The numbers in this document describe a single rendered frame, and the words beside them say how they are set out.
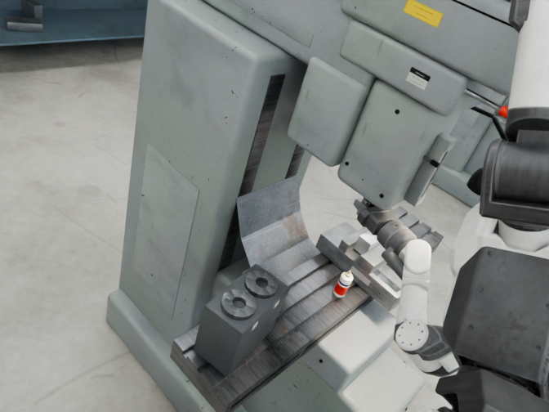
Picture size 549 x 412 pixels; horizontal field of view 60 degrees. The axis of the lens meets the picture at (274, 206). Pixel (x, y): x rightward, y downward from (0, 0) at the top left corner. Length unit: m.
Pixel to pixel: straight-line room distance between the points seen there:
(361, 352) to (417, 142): 0.73
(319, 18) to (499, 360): 0.91
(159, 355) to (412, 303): 1.27
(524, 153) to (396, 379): 1.16
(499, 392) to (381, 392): 1.00
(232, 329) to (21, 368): 1.38
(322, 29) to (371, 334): 0.98
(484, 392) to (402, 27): 0.78
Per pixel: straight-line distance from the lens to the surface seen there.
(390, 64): 1.21
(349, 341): 1.64
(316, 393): 1.74
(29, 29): 4.76
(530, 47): 0.81
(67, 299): 2.63
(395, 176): 1.27
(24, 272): 2.76
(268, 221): 1.74
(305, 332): 1.49
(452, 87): 1.15
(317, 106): 1.34
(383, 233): 1.37
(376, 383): 1.75
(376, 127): 1.27
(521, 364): 0.82
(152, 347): 2.23
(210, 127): 1.50
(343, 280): 1.58
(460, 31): 1.12
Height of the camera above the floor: 2.01
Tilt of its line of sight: 36 degrees down
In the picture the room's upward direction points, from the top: 19 degrees clockwise
